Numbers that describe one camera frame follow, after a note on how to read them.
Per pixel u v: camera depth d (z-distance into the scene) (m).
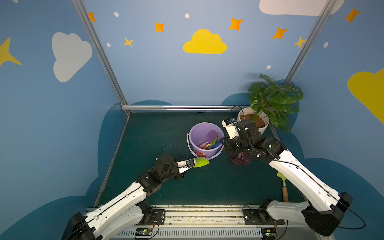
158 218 0.74
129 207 0.49
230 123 0.61
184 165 0.62
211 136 0.95
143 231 0.72
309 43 0.82
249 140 0.51
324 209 0.39
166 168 0.59
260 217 0.67
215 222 0.74
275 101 0.74
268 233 0.72
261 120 1.03
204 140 1.01
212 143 0.93
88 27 0.75
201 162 0.72
